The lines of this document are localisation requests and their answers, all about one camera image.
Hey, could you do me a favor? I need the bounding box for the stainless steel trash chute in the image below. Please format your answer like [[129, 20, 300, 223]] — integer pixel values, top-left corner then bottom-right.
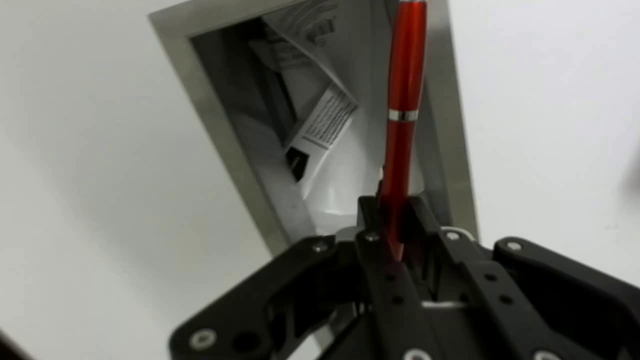
[[146, 0, 482, 260]]

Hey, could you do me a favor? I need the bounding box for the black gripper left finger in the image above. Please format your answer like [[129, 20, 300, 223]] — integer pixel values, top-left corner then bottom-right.
[[169, 195, 430, 360]]

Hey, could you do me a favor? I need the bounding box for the crumpled printed paper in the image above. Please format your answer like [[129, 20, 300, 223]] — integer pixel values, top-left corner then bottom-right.
[[248, 0, 362, 203]]

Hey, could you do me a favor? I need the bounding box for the red pen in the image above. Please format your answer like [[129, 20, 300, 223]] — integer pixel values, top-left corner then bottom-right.
[[378, 0, 430, 264]]

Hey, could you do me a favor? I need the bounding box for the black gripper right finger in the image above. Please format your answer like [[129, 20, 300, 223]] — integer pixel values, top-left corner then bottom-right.
[[398, 195, 640, 360]]

